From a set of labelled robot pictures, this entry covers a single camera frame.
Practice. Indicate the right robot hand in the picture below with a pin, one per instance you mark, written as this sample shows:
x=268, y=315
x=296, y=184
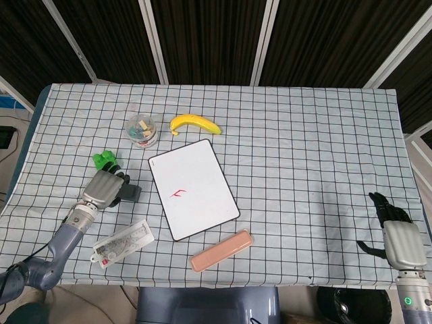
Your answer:
x=403, y=243

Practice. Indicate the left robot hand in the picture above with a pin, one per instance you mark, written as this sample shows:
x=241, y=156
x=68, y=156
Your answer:
x=101, y=189

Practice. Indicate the grey board eraser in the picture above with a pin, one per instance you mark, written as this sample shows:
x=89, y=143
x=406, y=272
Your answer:
x=131, y=193

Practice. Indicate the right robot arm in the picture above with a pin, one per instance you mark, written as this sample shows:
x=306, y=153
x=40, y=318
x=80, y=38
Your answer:
x=415, y=297

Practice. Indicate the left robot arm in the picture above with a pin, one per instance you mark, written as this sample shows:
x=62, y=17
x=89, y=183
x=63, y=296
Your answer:
x=64, y=236

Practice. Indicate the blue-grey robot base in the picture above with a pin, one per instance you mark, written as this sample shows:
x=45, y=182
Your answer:
x=206, y=305

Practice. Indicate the green plastic block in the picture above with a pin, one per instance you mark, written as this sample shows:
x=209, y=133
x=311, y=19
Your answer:
x=101, y=159

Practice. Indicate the packaged ruler set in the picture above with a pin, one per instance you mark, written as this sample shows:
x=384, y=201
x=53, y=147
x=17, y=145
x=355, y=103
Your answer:
x=123, y=243

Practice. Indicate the clear jar of clips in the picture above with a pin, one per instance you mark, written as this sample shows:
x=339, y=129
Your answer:
x=141, y=133

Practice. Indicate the black round glossy object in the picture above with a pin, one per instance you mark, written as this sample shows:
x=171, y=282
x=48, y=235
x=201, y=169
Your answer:
x=354, y=305

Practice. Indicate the white board with black rim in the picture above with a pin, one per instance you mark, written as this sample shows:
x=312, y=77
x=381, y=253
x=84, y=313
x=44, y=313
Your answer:
x=194, y=182

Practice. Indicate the black device on floor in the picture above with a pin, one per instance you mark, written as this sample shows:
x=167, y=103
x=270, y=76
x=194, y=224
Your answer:
x=5, y=136

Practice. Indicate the yellow banana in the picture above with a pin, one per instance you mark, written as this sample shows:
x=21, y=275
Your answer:
x=194, y=121

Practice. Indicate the blue box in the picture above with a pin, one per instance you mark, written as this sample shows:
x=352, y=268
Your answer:
x=8, y=101

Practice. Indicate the pink pencil case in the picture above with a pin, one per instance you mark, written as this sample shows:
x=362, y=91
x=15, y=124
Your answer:
x=221, y=251

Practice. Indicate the checkered white tablecloth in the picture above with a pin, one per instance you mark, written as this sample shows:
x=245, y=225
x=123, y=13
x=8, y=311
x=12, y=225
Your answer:
x=287, y=152

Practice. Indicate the white metal frame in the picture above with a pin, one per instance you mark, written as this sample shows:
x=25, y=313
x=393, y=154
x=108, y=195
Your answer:
x=422, y=141

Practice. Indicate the dark partition panel white frame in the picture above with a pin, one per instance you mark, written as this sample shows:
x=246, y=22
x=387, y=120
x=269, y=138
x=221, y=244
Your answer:
x=27, y=40
x=330, y=40
x=209, y=37
x=108, y=37
x=415, y=84

